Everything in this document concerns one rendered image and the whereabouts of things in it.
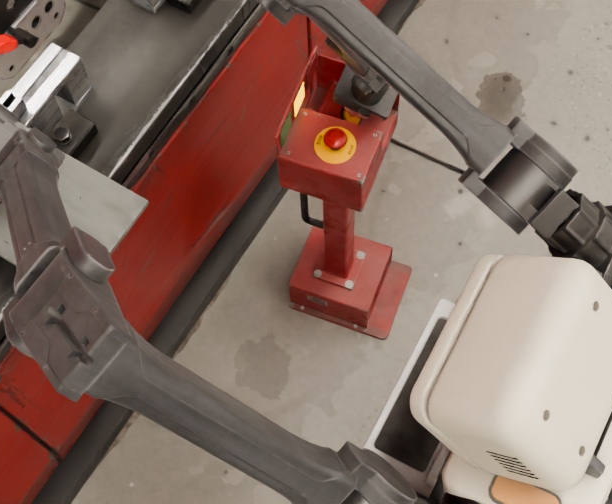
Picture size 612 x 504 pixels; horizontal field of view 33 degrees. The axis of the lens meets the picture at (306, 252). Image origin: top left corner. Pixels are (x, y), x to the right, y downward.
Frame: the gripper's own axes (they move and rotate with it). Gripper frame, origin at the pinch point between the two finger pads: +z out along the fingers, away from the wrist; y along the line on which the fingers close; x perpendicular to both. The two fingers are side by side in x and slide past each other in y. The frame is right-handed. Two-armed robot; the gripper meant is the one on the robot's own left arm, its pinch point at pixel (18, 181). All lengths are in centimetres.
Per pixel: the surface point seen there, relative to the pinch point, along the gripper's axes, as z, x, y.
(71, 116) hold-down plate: 12.6, -0.5, -16.4
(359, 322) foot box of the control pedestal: 70, 78, -38
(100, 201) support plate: -4.0, 10.9, -4.1
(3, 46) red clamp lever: -16.9, -11.6, -9.4
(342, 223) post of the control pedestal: 39, 53, -42
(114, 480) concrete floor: 86, 55, 23
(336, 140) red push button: 5, 36, -40
